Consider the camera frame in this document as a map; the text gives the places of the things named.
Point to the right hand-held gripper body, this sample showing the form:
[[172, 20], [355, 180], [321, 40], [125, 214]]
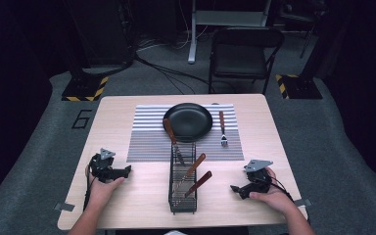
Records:
[[258, 181]]

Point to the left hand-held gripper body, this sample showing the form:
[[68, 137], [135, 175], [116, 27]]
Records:
[[102, 169]]

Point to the person's left hand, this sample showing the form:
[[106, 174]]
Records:
[[101, 193]]

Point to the person's right hand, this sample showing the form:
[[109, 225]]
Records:
[[274, 196]]

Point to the grey striped placemat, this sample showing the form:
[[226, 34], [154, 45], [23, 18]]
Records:
[[150, 147]]

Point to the grey tape piece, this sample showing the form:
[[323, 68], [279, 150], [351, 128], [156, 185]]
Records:
[[303, 202], [64, 206]]

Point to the black round plate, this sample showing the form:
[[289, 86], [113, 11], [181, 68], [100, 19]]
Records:
[[189, 122]]

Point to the black stand base striped edge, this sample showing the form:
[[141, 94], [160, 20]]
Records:
[[83, 89], [302, 87]]

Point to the black folding chair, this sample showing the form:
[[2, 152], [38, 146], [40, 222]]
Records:
[[240, 60]]

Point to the white desk frame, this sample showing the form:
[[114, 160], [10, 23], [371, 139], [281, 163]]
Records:
[[192, 39]]

